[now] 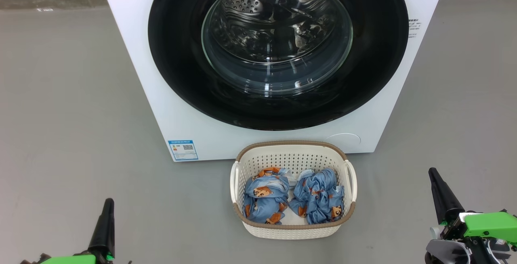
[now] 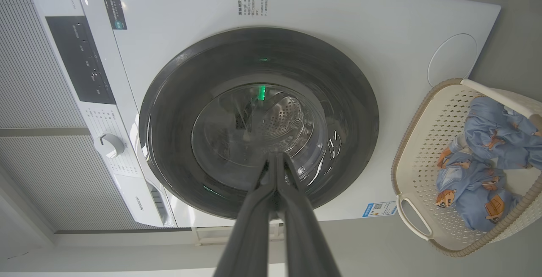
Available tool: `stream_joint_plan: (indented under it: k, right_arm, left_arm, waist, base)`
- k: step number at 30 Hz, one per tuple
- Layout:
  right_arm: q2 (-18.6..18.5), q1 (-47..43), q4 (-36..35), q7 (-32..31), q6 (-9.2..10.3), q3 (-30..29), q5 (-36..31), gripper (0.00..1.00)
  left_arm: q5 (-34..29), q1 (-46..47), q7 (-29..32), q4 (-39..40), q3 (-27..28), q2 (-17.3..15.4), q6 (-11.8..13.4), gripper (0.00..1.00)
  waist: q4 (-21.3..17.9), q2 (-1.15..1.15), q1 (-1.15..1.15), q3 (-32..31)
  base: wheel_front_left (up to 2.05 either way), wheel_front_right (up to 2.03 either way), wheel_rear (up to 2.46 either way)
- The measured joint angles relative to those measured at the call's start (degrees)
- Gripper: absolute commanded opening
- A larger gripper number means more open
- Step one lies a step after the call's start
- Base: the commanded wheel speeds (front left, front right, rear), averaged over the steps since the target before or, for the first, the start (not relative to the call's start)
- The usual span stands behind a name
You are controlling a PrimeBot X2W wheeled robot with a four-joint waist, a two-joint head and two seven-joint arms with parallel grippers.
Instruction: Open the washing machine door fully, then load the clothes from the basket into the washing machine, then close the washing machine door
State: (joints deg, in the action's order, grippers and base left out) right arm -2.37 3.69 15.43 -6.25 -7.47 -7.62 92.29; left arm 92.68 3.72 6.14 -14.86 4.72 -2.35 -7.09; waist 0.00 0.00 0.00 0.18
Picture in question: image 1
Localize blue energy label sticker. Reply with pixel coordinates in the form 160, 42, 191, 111
168, 140, 199, 161

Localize small printed text label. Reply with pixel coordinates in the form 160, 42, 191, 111
407, 19, 422, 39

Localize white front-load washing machine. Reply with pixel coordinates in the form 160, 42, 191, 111
98, 0, 450, 162

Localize round white filter cover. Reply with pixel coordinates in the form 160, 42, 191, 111
326, 133, 361, 148

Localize washing machine door glass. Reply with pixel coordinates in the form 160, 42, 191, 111
148, 0, 409, 131

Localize stainless steel washing machine drum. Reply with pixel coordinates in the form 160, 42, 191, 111
202, 0, 354, 97

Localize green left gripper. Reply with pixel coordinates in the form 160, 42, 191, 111
38, 198, 116, 264

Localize blue cartoon print garment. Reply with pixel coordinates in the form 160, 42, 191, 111
243, 167, 290, 225
289, 168, 345, 225

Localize cream perforated laundry basket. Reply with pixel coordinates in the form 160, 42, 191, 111
230, 140, 358, 240

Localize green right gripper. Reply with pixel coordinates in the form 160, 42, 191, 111
428, 168, 517, 264

